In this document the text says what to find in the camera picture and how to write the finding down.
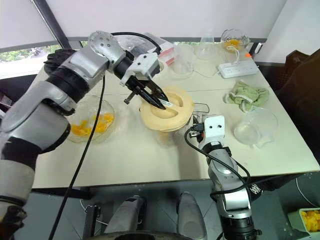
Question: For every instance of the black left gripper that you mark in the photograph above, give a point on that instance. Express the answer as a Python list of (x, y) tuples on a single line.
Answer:
[(136, 86)]

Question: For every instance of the cream blender lid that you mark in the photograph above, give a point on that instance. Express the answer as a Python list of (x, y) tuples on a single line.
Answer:
[(175, 117)]

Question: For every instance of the clear blender jar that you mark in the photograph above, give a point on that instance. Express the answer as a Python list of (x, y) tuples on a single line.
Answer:
[(166, 141)]

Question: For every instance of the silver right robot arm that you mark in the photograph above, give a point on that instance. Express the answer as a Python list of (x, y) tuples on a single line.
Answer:
[(230, 180)]

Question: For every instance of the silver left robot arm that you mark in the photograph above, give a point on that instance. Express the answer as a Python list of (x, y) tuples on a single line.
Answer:
[(37, 120)]

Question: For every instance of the clear plastic measuring cup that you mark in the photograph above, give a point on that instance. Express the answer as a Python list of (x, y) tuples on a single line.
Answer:
[(183, 67), (255, 127)]

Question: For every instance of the wavy clear glass bowl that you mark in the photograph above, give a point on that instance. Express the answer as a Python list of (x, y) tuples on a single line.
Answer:
[(110, 108)]

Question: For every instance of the plastic bag with dark items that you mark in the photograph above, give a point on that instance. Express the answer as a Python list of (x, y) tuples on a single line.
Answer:
[(166, 48)]

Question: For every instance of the clear glass flask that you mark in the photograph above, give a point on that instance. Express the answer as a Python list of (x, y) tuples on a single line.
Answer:
[(205, 51)]

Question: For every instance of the white power strip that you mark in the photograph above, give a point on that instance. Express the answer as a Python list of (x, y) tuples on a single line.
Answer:
[(237, 69)]

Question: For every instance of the green cloth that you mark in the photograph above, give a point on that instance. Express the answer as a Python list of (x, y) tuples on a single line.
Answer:
[(246, 96)]

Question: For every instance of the small ribbed glass bowl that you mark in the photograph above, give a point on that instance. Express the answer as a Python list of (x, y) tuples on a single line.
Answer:
[(235, 34)]

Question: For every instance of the small orange object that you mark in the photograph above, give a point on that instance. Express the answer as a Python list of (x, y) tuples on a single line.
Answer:
[(248, 55)]

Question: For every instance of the black and white charger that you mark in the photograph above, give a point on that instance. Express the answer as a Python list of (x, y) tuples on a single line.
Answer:
[(259, 48)]

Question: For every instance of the black cap with white print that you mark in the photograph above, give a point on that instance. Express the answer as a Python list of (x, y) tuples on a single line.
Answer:
[(256, 191)]

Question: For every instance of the black table leg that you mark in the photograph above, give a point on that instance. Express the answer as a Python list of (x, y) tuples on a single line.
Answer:
[(91, 222)]

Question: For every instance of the black chair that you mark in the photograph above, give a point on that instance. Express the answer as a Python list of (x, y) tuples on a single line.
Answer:
[(300, 82)]

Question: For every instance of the green plastic container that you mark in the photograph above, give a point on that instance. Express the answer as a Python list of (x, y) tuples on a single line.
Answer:
[(293, 221)]

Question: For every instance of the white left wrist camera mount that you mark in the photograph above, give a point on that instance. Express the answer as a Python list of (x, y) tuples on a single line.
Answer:
[(143, 65)]

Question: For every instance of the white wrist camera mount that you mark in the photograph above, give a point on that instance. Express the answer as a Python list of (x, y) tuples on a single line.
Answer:
[(143, 65), (213, 127)]

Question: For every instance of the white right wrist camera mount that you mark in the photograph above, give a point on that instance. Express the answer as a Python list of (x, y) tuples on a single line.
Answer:
[(213, 127)]

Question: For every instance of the dark window frame bar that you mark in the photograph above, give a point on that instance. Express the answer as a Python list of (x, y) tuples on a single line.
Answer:
[(50, 22)]

